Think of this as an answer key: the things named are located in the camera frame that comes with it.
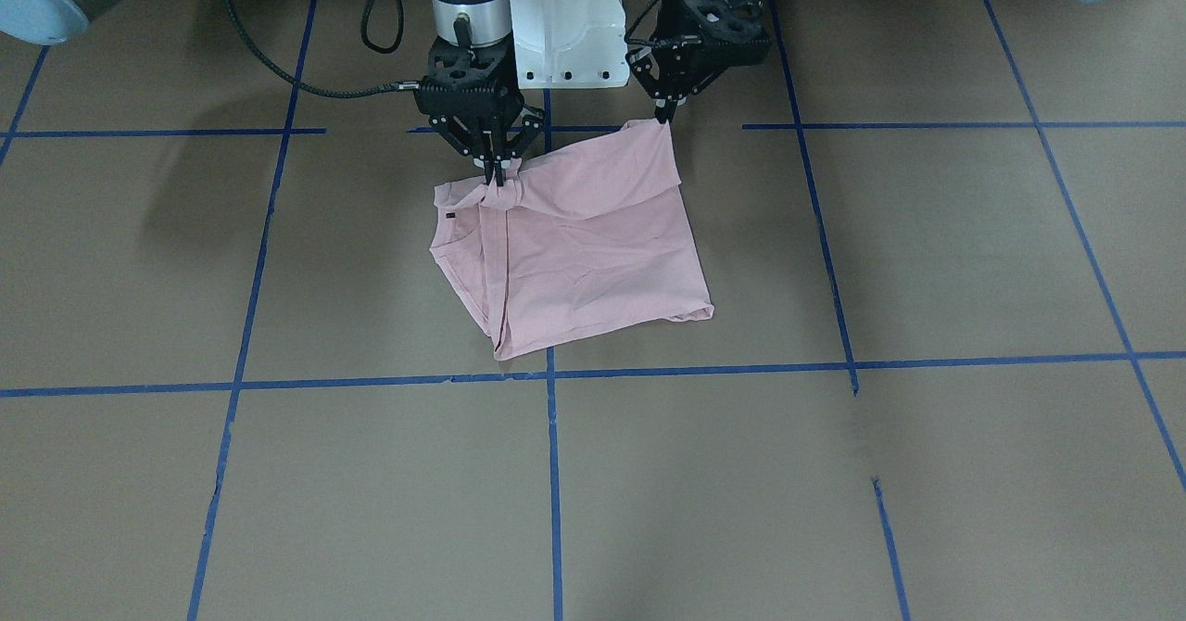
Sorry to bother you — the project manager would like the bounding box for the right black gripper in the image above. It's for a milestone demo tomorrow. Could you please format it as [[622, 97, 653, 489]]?
[[428, 107, 546, 186]]

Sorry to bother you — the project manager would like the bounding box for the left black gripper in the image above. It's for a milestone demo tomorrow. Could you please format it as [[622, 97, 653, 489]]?
[[629, 46, 733, 124]]

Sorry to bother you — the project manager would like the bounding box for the pink printed t-shirt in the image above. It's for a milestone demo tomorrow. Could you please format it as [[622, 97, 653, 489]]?
[[429, 120, 714, 361]]

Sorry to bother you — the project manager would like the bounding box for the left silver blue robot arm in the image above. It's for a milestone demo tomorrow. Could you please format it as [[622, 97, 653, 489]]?
[[688, 0, 1182, 126]]

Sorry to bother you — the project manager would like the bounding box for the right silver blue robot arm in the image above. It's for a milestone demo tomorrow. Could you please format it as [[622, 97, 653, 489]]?
[[1, 0, 543, 185]]

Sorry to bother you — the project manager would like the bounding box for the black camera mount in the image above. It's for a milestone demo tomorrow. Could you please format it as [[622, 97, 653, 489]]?
[[412, 36, 524, 122], [651, 0, 772, 70]]

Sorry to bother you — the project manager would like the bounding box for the black braided cable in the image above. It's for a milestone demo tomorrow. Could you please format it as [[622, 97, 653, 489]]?
[[625, 0, 667, 47], [213, 0, 436, 100]]

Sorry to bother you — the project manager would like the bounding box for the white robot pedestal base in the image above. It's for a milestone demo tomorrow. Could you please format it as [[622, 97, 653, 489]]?
[[510, 0, 630, 89]]

